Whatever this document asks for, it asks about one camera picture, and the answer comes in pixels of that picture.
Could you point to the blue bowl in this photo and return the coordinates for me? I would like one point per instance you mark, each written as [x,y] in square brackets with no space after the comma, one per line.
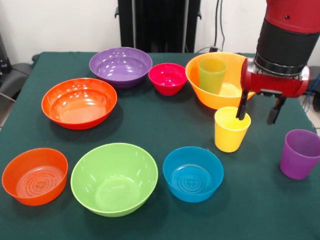
[192,180]

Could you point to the green bowl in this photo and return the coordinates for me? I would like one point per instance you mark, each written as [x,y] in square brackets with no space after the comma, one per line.
[112,185]

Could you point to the purple bowl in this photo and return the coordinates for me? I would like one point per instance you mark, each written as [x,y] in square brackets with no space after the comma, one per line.
[120,67]

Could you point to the green cup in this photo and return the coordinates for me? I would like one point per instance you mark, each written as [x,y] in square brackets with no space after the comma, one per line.
[211,80]

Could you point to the large orange bowl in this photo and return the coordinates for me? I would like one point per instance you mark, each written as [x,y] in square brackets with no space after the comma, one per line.
[195,82]

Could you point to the pink bowl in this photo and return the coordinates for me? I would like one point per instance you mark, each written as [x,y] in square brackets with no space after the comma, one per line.
[167,80]

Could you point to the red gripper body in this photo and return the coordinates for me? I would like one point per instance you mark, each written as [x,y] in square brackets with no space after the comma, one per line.
[270,83]

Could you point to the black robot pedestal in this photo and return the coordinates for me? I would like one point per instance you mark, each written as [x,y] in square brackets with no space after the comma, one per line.
[160,25]

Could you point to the small orange bowl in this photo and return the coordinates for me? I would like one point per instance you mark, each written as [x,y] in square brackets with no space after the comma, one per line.
[35,180]

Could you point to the yellow cup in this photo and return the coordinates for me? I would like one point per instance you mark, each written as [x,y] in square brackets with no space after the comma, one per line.
[228,137]

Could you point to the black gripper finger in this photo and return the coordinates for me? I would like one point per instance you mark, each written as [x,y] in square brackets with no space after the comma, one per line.
[273,115]
[242,107]

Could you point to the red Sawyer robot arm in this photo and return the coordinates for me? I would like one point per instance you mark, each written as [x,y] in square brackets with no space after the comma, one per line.
[287,40]

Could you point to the purple cup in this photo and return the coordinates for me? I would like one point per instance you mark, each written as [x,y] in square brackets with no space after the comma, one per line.
[297,162]

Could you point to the dark green table cloth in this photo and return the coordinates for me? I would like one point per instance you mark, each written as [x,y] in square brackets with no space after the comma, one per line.
[155,140]

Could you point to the wide red bowl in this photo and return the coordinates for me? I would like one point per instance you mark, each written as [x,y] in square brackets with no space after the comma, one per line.
[77,107]

